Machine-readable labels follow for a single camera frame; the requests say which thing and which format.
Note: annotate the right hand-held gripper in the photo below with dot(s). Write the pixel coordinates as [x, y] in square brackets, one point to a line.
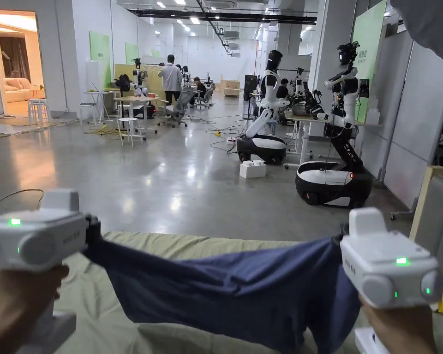
[387, 265]

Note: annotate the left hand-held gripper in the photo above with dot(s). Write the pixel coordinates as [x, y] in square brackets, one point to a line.
[33, 236]

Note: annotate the dark blue shirt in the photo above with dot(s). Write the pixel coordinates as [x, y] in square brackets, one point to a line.
[236, 291]

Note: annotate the person's right hand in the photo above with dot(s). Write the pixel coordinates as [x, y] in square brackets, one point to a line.
[406, 328]

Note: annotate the person's left hand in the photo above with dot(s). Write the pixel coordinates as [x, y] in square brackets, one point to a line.
[14, 306]

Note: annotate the grey padded headboard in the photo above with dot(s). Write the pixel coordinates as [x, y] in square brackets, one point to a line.
[437, 217]

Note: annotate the black headed humanoid wheeled robot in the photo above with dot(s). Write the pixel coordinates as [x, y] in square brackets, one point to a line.
[336, 177]

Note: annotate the white stacked stools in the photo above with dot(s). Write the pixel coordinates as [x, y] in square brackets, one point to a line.
[38, 105]

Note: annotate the beige sofa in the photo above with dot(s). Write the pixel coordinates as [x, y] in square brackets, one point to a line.
[16, 90]

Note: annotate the white block carton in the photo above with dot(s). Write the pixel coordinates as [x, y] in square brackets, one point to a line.
[252, 169]

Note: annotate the white desk with equipment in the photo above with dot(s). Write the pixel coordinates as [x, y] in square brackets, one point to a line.
[302, 118]

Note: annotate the white black humanoid wheeled robot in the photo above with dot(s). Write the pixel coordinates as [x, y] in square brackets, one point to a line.
[265, 140]

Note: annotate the black standing fan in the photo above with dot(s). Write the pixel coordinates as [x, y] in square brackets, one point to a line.
[123, 83]

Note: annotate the small white humanoid robot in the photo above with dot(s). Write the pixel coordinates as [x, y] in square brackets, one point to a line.
[139, 81]

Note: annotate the wooden crate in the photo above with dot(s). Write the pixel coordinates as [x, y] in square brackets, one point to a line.
[231, 88]

